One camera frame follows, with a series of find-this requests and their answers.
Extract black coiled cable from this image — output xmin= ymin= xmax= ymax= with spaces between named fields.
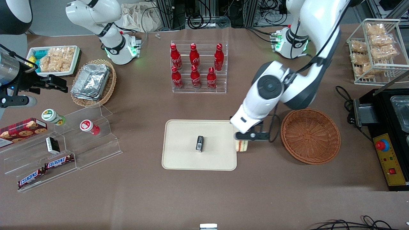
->
xmin=187 ymin=13 xmax=204 ymax=29

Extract white wire basket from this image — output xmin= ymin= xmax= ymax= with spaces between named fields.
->
xmin=346 ymin=18 xmax=409 ymax=86

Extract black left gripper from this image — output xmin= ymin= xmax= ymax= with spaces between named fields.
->
xmin=248 ymin=121 xmax=265 ymax=133

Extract rice cracker bag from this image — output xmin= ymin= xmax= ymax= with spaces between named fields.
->
xmin=40 ymin=47 xmax=76 ymax=73

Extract triangle sandwich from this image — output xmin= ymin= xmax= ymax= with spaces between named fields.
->
xmin=235 ymin=140 xmax=250 ymax=153

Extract clear acrylic stepped stand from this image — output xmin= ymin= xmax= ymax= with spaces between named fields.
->
xmin=0 ymin=104 xmax=123 ymax=193

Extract aluminium frame post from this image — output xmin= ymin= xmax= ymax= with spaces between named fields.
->
xmin=156 ymin=0 xmax=186 ymax=30

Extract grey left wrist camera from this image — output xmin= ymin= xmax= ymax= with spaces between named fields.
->
xmin=234 ymin=131 xmax=271 ymax=142

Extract green sunflower-lid cup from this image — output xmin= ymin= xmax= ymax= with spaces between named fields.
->
xmin=41 ymin=109 xmax=66 ymax=126

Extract red cookie box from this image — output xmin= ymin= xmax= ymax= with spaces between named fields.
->
xmin=0 ymin=118 xmax=48 ymax=148

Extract light wicker basket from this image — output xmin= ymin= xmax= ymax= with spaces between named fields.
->
xmin=70 ymin=59 xmax=117 ymax=108

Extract Snickers bar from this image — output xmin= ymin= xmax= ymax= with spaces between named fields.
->
xmin=44 ymin=154 xmax=75 ymax=170
xmin=17 ymin=167 xmax=46 ymax=189

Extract fried snack bag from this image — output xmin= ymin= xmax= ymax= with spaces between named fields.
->
xmin=350 ymin=41 xmax=368 ymax=53
xmin=371 ymin=44 xmax=398 ymax=61
xmin=359 ymin=63 xmax=375 ymax=79
xmin=369 ymin=33 xmax=395 ymax=47
xmin=351 ymin=52 xmax=372 ymax=66
xmin=366 ymin=24 xmax=386 ymax=36

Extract red white-lid cup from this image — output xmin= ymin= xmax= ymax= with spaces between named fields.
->
xmin=80 ymin=119 xmax=100 ymax=135

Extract black table cable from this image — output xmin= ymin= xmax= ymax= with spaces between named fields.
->
xmin=335 ymin=85 xmax=356 ymax=126

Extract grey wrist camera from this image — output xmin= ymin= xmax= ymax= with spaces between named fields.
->
xmin=0 ymin=95 xmax=37 ymax=108
xmin=234 ymin=131 xmax=271 ymax=142

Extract white plastic bin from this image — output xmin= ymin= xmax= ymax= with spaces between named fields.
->
xmin=25 ymin=45 xmax=81 ymax=77

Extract brown wicker basket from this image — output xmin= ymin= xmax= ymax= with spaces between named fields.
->
xmin=280 ymin=108 xmax=341 ymax=165

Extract black floor cables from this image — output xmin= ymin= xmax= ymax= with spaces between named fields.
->
xmin=309 ymin=215 xmax=402 ymax=230

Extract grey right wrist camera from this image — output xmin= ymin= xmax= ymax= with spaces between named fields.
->
xmin=0 ymin=95 xmax=37 ymax=108

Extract aluminium foil containers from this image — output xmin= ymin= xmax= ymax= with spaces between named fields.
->
xmin=71 ymin=64 xmax=111 ymax=101

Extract metal pan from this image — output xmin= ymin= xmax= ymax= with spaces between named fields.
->
xmin=390 ymin=95 xmax=409 ymax=134

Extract clear acrylic bottle rack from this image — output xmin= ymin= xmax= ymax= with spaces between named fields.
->
xmin=170 ymin=40 xmax=228 ymax=94

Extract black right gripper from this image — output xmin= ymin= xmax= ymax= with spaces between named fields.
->
xmin=6 ymin=68 xmax=68 ymax=96

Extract beige cloth bag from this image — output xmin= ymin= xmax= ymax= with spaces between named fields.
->
xmin=121 ymin=3 xmax=164 ymax=33

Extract cream plastic tray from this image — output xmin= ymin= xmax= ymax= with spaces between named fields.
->
xmin=161 ymin=119 xmax=237 ymax=171

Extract red cola bottle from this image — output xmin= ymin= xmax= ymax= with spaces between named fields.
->
xmin=206 ymin=67 xmax=218 ymax=90
xmin=189 ymin=43 xmax=201 ymax=69
xmin=190 ymin=65 xmax=202 ymax=89
xmin=170 ymin=43 xmax=183 ymax=71
xmin=214 ymin=43 xmax=225 ymax=72
xmin=171 ymin=65 xmax=184 ymax=90

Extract yellow emergency stop box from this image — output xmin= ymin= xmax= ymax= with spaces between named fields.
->
xmin=373 ymin=133 xmax=407 ymax=187

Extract black appliance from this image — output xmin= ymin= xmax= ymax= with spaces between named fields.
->
xmin=353 ymin=88 xmax=409 ymax=192

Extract small black white pack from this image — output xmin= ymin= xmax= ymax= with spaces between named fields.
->
xmin=45 ymin=137 xmax=61 ymax=155

